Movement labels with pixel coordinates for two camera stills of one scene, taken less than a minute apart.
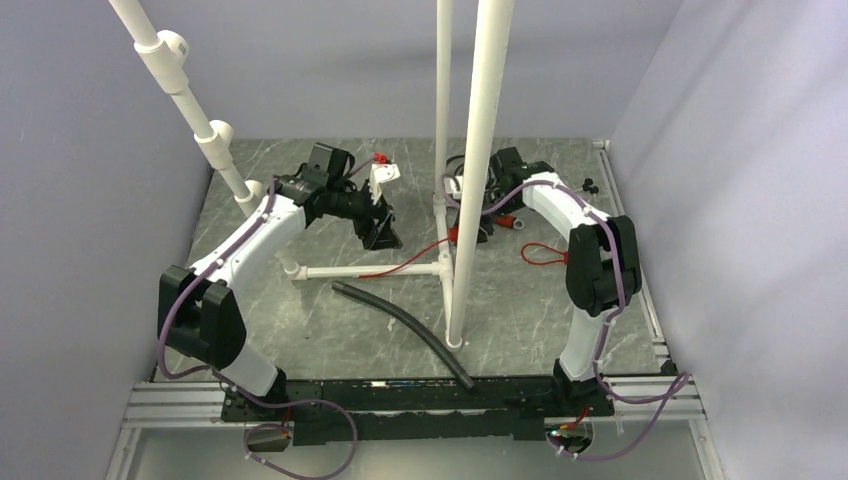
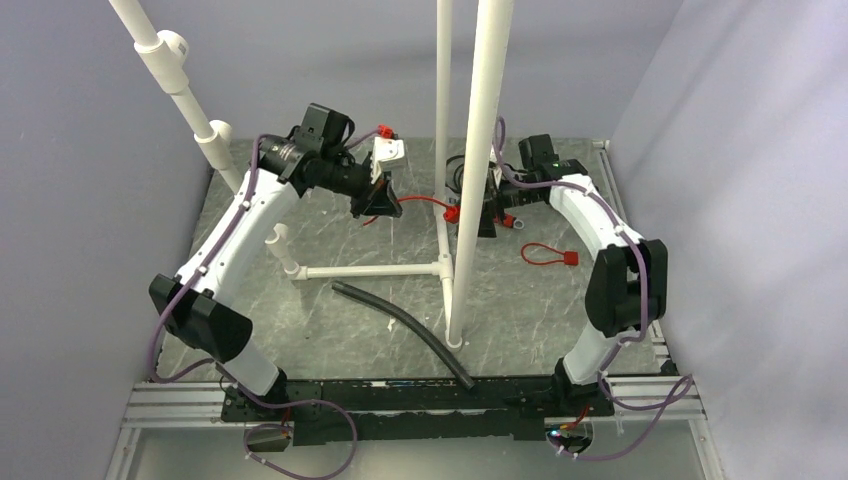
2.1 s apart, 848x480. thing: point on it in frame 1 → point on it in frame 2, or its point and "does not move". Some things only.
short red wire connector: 453,236 → 451,213
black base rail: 335,412 does not move
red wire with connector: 564,261 does not move
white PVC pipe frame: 167,52 does not move
